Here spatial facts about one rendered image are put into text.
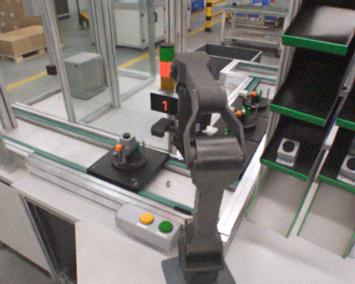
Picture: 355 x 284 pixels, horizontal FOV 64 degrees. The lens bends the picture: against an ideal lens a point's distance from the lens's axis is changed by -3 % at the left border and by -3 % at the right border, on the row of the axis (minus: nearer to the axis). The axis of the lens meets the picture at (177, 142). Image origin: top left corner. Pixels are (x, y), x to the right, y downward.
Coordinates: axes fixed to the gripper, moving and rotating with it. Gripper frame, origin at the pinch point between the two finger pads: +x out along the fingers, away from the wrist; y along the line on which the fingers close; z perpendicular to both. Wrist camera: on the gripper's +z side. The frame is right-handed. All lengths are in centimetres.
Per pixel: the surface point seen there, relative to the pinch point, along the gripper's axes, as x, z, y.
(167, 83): -3.5, 29.4, 22.8
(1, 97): 16, 19, 110
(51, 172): 31, 2, 61
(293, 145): -1.8, 12.7, -22.7
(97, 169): 28, 10, 43
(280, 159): 3.0, 12.2, -20.4
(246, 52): 44, 245, 52
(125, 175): 28.3, 11.8, 31.6
